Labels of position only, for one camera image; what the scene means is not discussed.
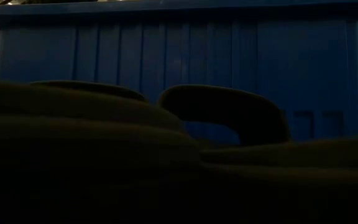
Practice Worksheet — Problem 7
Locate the large blue plastic bin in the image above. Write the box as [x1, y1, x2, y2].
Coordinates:
[0, 0, 358, 147]

